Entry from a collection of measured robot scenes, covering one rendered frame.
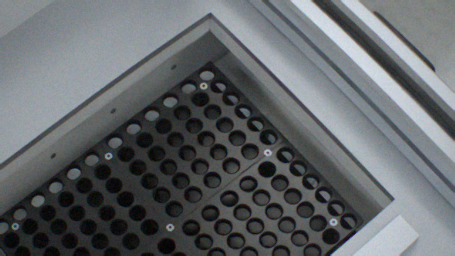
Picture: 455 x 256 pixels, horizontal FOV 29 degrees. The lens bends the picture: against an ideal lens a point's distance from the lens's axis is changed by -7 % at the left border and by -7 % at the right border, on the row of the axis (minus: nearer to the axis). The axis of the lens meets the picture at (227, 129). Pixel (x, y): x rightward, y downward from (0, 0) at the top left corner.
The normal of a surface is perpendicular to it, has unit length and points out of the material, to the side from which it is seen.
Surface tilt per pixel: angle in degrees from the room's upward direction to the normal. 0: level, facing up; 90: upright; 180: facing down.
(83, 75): 0
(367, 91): 90
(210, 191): 0
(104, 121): 90
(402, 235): 0
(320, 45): 90
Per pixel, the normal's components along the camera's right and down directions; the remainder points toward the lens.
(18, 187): 0.65, 0.68
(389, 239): 0.01, -0.46
